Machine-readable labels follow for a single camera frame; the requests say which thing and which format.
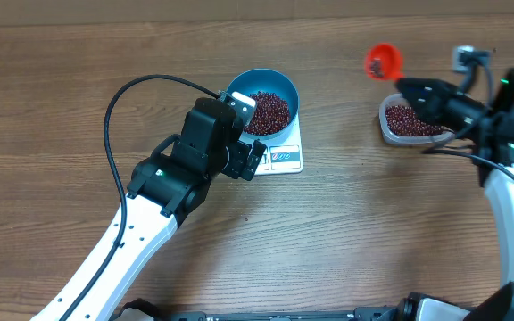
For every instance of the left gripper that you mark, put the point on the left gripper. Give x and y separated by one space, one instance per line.
242 152

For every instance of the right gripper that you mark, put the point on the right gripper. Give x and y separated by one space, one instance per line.
440 103

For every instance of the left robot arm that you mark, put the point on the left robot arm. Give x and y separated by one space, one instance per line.
164 188

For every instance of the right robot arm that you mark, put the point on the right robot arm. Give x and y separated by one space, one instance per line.
491 131

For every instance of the red scoop with blue handle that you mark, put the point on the red scoop with blue handle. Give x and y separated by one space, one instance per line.
384 62

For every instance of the blue plastic bowl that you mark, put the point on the blue plastic bowl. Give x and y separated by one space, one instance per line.
272 82

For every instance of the red beans in bowl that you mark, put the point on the red beans in bowl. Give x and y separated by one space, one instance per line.
271 115

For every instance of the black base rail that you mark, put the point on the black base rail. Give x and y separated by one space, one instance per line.
143 310

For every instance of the clear plastic container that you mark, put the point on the clear plastic container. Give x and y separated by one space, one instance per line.
393 139

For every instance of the white digital kitchen scale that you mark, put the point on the white digital kitchen scale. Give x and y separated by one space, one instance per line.
284 153

